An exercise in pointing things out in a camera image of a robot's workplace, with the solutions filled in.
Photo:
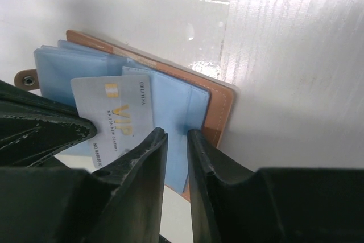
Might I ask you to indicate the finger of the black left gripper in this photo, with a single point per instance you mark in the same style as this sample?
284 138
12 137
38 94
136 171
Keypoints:
34 129

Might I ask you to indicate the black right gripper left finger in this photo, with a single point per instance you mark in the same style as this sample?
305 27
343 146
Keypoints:
125 199

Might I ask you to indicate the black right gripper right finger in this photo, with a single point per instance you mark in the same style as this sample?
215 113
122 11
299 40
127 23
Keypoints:
229 202

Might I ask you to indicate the silver VIP card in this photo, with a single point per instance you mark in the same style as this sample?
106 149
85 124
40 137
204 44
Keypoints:
120 108

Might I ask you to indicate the tan leather card holder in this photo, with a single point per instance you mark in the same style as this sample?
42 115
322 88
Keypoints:
182 100

